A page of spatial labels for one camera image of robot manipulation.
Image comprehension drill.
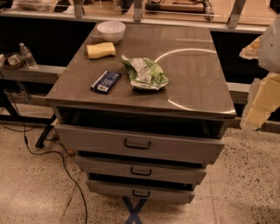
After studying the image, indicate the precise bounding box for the grey drawer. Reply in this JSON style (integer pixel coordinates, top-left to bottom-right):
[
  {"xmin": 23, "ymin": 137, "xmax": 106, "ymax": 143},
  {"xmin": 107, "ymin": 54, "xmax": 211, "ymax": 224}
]
[
  {"xmin": 55, "ymin": 124, "xmax": 224, "ymax": 164},
  {"xmin": 87, "ymin": 179, "xmax": 194, "ymax": 204},
  {"xmin": 75, "ymin": 156, "xmax": 206, "ymax": 185}
]

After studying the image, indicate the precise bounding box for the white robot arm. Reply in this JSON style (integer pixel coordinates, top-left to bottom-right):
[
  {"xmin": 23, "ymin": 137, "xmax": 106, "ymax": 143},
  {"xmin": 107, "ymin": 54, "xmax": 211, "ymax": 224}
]
[{"xmin": 239, "ymin": 14, "xmax": 280, "ymax": 130}]

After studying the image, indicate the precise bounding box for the grey drawer cabinet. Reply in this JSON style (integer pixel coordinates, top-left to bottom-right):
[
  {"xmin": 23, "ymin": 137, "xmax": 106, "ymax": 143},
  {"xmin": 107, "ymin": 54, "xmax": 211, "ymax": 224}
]
[{"xmin": 45, "ymin": 22, "xmax": 237, "ymax": 165}]

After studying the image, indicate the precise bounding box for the grey bottom drawer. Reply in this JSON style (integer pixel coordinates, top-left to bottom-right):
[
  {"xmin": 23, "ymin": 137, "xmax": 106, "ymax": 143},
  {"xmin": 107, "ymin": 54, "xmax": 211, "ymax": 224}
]
[{"xmin": 87, "ymin": 179, "xmax": 194, "ymax": 204}]

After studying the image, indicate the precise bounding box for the grey top drawer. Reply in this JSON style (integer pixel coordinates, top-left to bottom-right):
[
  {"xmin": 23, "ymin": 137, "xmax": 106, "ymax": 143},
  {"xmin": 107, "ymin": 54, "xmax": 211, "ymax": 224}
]
[{"xmin": 55, "ymin": 124, "xmax": 224, "ymax": 164}]

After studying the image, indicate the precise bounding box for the grey side shelf right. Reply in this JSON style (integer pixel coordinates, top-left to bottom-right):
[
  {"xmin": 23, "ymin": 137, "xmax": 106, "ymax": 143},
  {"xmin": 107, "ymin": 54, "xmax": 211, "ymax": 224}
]
[{"xmin": 227, "ymin": 82, "xmax": 250, "ymax": 104}]

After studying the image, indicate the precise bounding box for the grey side shelf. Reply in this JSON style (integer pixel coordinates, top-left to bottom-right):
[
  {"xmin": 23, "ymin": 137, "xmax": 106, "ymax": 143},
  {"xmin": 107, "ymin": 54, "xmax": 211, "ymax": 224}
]
[
  {"xmin": 0, "ymin": 65, "xmax": 66, "ymax": 84},
  {"xmin": 227, "ymin": 82, "xmax": 250, "ymax": 104}
]

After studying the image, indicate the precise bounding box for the green chip bag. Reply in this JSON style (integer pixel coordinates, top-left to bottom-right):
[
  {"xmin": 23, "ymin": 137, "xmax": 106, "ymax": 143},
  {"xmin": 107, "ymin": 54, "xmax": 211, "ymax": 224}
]
[{"xmin": 121, "ymin": 54, "xmax": 170, "ymax": 90}]

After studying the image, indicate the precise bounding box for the blue snack bar wrapper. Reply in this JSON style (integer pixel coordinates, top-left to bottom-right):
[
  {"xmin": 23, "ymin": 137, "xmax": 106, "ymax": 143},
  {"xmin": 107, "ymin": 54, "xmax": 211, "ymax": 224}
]
[{"xmin": 90, "ymin": 70, "xmax": 122, "ymax": 95}]

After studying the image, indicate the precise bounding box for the white bowl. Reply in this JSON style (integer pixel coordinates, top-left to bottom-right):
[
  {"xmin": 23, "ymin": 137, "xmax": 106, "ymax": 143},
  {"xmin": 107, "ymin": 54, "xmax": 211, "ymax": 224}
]
[{"xmin": 97, "ymin": 21, "xmax": 126, "ymax": 44}]

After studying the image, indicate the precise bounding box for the yellow sponge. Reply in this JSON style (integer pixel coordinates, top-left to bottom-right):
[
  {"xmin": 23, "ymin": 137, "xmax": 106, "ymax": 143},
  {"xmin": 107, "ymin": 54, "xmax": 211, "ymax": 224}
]
[{"xmin": 87, "ymin": 42, "xmax": 116, "ymax": 59}]

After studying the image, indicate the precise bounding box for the grey side shelf left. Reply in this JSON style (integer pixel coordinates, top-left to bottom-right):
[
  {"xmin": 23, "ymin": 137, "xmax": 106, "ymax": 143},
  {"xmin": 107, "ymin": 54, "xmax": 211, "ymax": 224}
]
[{"xmin": 0, "ymin": 65, "xmax": 66, "ymax": 84}]

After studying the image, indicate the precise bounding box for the clear plastic water bottle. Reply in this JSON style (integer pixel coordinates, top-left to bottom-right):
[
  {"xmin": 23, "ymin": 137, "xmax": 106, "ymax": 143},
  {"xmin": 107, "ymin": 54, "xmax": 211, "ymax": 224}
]
[{"xmin": 19, "ymin": 43, "xmax": 38, "ymax": 69}]

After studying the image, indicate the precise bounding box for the dark bowl with items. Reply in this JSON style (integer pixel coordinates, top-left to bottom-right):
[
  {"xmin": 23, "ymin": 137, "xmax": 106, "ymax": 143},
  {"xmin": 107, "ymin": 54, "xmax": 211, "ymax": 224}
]
[{"xmin": 0, "ymin": 52, "xmax": 25, "ymax": 70}]

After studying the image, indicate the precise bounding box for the black floor cable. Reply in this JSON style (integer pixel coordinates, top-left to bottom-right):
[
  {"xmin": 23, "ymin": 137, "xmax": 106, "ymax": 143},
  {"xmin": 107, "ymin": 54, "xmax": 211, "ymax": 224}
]
[{"xmin": 0, "ymin": 95, "xmax": 89, "ymax": 224}]

